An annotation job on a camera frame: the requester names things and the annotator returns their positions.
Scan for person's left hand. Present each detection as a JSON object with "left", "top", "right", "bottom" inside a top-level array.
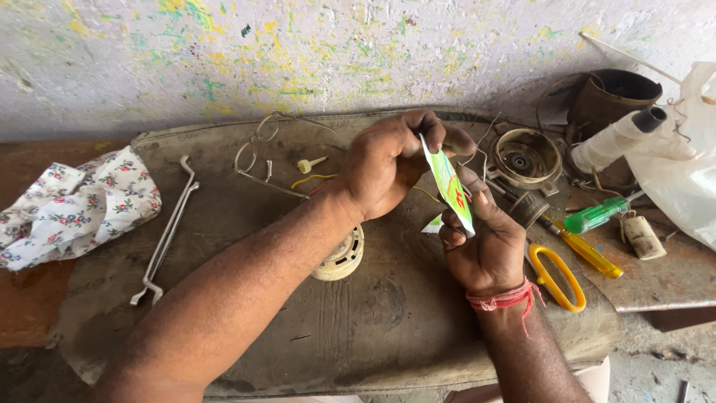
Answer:
[{"left": 334, "top": 109, "right": 477, "bottom": 224}]

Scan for person's right hand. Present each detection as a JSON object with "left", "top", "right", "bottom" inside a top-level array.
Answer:
[{"left": 439, "top": 165, "right": 528, "bottom": 299}]

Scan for green printed paper sachet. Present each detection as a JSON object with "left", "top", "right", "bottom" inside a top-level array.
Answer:
[{"left": 420, "top": 133, "right": 476, "bottom": 237}]

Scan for rusty round motor housing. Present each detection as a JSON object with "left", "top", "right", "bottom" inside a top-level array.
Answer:
[{"left": 486, "top": 126, "right": 565, "bottom": 198}]

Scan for small cream plastic peg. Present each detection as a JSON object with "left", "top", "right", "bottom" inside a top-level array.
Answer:
[{"left": 297, "top": 156, "right": 329, "bottom": 175}]

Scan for cream slotted motor rotor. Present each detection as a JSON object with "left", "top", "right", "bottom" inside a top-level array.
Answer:
[{"left": 311, "top": 224, "right": 365, "bottom": 282}]

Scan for white thread spool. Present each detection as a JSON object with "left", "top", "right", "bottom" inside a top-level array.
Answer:
[{"left": 570, "top": 106, "right": 669, "bottom": 175}]

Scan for rusty metal can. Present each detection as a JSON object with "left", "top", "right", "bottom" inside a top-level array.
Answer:
[{"left": 566, "top": 68, "right": 664, "bottom": 142}]

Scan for thin-framed eyeglasses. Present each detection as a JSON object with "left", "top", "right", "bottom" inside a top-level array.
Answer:
[{"left": 234, "top": 111, "right": 339, "bottom": 200}]

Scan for red thread wristband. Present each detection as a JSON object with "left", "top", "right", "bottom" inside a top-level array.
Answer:
[{"left": 466, "top": 277, "right": 546, "bottom": 338}]

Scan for thin pale stick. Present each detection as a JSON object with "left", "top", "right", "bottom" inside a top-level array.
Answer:
[{"left": 578, "top": 31, "right": 684, "bottom": 86}]

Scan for dirty white cylindrical capacitor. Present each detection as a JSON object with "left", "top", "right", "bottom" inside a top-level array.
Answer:
[{"left": 620, "top": 210, "right": 668, "bottom": 262}]

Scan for white plastic bag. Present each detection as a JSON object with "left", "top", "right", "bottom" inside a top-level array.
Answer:
[{"left": 625, "top": 60, "right": 716, "bottom": 252}]

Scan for floral white cloth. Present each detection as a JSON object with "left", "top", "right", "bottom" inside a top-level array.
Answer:
[{"left": 0, "top": 146, "right": 163, "bottom": 272}]

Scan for thin grey wire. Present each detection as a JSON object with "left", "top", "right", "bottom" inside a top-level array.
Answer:
[{"left": 460, "top": 111, "right": 502, "bottom": 182}]

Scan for yellow wire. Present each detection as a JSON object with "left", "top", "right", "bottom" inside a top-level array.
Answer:
[{"left": 290, "top": 174, "right": 339, "bottom": 189}]

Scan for green-handled screwdriver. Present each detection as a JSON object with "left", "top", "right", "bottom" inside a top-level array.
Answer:
[{"left": 563, "top": 189, "right": 647, "bottom": 235}]

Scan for yellow-handled scissors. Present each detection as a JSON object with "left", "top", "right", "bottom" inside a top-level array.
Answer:
[{"left": 525, "top": 242, "right": 587, "bottom": 313}]

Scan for yellow-handled screwdriver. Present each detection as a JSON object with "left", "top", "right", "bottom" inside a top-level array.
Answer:
[{"left": 536, "top": 214, "right": 624, "bottom": 280}]

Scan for silver ring spanner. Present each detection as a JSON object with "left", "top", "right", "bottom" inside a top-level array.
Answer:
[
  {"left": 130, "top": 180, "right": 200, "bottom": 306},
  {"left": 142, "top": 155, "right": 195, "bottom": 287}
]

